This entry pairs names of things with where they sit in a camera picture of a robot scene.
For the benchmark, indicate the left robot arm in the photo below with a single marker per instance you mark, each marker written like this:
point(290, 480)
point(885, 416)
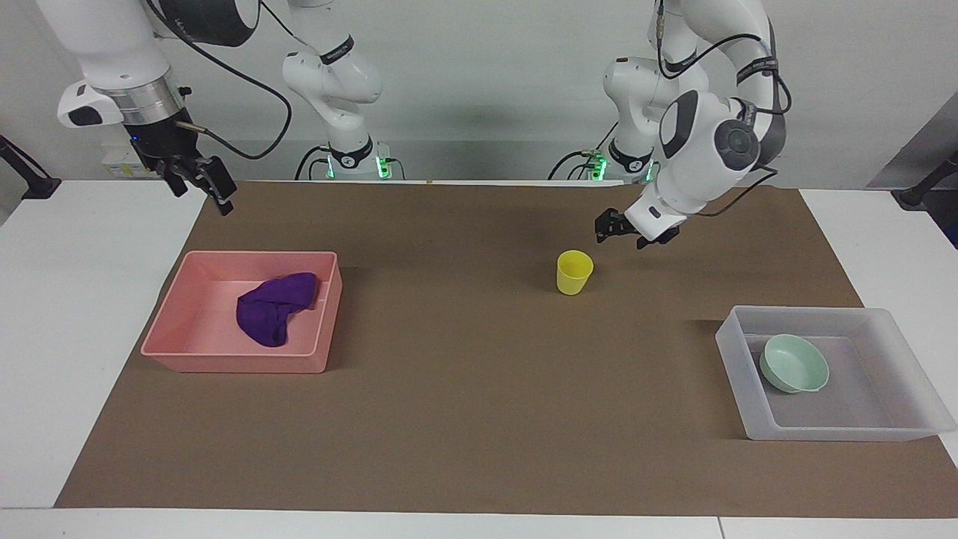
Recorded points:
point(696, 142)

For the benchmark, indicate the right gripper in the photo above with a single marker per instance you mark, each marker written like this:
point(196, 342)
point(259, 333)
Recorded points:
point(161, 142)

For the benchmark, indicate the clear plastic bin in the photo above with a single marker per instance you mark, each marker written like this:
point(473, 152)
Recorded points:
point(868, 389)

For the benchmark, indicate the light green bowl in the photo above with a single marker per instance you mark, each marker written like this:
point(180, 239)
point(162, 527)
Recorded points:
point(793, 367)

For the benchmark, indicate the black stand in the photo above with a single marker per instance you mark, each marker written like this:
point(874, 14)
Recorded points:
point(37, 183)
point(917, 193)

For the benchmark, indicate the pink plastic tray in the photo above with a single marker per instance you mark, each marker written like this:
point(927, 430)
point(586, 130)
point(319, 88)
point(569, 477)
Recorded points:
point(187, 337)

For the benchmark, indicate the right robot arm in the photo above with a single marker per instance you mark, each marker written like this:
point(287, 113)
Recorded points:
point(112, 37)

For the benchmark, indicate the yellow plastic cup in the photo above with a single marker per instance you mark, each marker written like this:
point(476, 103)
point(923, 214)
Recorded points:
point(573, 278)

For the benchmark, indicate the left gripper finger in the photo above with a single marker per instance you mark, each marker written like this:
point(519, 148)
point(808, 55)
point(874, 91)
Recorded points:
point(612, 223)
point(658, 242)

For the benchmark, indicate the purple cloth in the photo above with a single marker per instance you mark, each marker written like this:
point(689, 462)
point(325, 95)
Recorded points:
point(269, 311)

